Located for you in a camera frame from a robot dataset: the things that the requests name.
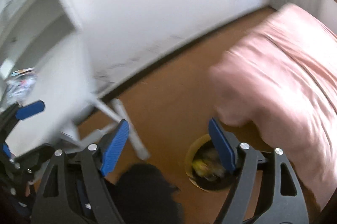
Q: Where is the yellow round trash bin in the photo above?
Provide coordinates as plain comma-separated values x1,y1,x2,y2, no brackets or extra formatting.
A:
185,134,237,192

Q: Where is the yellow snack bag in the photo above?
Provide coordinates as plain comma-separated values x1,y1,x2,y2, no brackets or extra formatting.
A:
192,159,213,178

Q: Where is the grey desk shelf hutch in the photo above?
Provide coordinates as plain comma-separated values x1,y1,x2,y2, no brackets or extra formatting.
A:
1,0,81,81

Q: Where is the flat printed snack box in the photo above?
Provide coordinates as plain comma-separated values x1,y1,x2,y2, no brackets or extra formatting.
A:
10,68,35,77

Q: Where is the pink bed duvet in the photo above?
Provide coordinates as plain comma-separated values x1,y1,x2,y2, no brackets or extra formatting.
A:
210,4,336,208

